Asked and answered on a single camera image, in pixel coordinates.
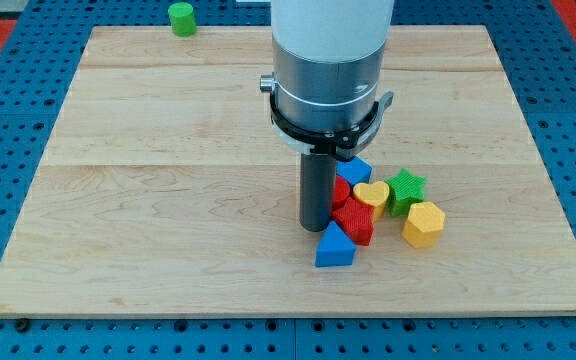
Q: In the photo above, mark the green cylinder block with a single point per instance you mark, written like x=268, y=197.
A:
x=182, y=19

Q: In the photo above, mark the red star block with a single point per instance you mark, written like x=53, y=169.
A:
x=355, y=219

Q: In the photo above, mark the blue cube block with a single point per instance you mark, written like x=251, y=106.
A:
x=354, y=171

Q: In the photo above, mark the yellow hexagon block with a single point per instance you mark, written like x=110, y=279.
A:
x=424, y=225

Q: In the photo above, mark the light wooden board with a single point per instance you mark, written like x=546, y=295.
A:
x=164, y=193

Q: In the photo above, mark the red circle block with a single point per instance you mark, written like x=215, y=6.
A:
x=341, y=192

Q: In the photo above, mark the blue triangle block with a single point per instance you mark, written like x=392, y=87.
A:
x=335, y=248

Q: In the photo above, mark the green star block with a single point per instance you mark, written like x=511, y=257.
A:
x=405, y=189

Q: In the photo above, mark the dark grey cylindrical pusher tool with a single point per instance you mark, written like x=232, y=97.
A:
x=317, y=180

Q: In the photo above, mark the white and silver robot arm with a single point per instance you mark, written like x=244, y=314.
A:
x=327, y=57

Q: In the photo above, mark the yellow heart block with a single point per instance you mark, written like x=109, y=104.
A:
x=375, y=195

